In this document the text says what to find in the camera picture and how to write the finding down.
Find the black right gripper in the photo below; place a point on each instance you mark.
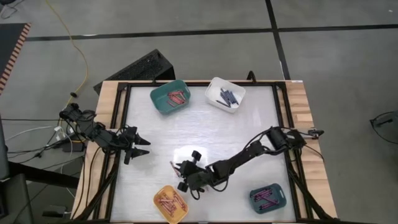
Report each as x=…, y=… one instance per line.
x=197, y=179

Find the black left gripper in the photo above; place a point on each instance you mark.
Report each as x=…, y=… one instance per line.
x=126, y=140

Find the red crayon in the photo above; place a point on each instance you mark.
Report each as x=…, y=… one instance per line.
x=174, y=102
x=178, y=97
x=173, y=165
x=171, y=104
x=175, y=93
x=180, y=101

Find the pink crayon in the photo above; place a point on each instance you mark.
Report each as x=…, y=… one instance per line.
x=172, y=210
x=166, y=200
x=164, y=196
x=182, y=206
x=169, y=207
x=179, y=201
x=183, y=96

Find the blue crayon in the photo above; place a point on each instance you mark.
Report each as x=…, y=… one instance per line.
x=228, y=100
x=223, y=93
x=223, y=103
x=230, y=97
x=226, y=97
x=234, y=98

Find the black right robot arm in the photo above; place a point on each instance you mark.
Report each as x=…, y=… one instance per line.
x=242, y=155

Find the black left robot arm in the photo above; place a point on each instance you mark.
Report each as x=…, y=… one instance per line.
x=93, y=132

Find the yellow plastic bin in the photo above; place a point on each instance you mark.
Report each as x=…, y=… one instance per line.
x=174, y=218

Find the teal plastic bin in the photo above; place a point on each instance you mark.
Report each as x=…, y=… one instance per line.
x=160, y=99

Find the black power adapter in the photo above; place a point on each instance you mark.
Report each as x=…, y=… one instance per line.
x=74, y=146

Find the black clamp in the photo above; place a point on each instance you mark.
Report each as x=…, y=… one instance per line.
x=153, y=81
x=251, y=76

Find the white plastic bin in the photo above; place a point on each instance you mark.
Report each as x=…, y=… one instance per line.
x=211, y=93

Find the blue-grey plastic bin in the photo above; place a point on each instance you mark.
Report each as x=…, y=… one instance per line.
x=261, y=211

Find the black floor beam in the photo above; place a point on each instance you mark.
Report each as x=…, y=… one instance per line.
x=43, y=175

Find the black mat orange striped edge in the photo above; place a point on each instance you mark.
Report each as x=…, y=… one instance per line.
x=9, y=43

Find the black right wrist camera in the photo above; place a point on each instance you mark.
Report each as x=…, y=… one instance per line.
x=182, y=186

